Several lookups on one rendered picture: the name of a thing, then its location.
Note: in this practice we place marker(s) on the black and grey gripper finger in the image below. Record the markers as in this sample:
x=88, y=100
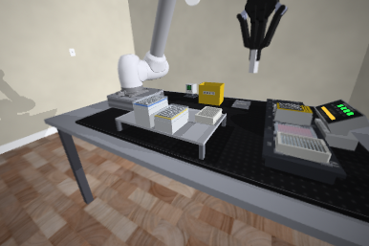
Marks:
x=249, y=37
x=262, y=42

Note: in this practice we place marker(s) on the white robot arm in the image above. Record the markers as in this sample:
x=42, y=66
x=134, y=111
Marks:
x=133, y=71

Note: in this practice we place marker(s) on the pink and pale blue well plate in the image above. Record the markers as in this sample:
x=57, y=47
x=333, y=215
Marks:
x=294, y=129

